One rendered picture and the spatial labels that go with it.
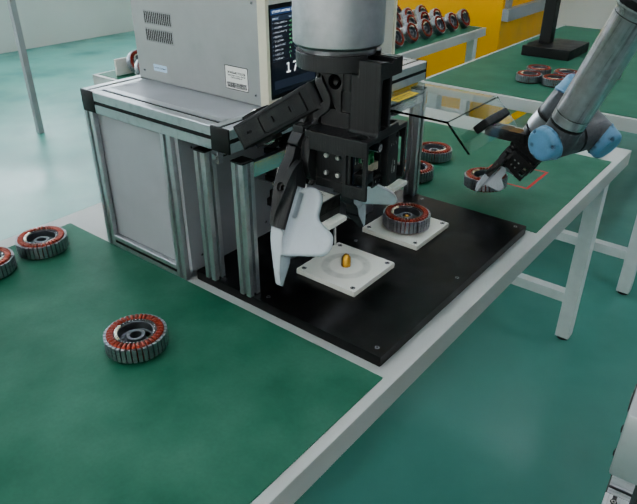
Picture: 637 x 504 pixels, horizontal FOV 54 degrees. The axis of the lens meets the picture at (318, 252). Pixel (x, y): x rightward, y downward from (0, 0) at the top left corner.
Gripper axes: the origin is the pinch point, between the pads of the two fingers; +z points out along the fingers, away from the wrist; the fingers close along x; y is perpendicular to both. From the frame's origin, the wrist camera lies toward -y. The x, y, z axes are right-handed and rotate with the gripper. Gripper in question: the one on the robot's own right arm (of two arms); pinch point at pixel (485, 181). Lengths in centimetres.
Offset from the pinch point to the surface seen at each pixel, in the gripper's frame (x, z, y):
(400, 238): -37.7, 3.5, -1.2
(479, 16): 292, 76, -119
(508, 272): -30.0, -4.8, 21.1
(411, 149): -12.9, 0.0, -18.1
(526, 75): 127, 22, -34
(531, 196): 10.8, 0.1, 10.9
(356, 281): -59, 2, 1
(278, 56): -60, -26, -36
